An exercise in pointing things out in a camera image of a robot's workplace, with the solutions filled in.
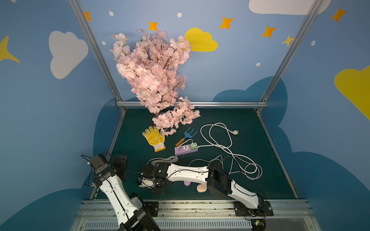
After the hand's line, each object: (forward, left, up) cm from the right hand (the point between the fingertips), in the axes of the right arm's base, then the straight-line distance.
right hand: (158, 185), depth 82 cm
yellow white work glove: (+31, +9, +1) cm, 32 cm away
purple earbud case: (+2, -16, +1) cm, 17 cm away
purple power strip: (+24, -14, +2) cm, 28 cm away
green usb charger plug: (+24, -19, +6) cm, 31 cm away
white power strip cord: (+38, -37, -1) cm, 53 cm away
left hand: (+8, +18, +12) cm, 23 cm away
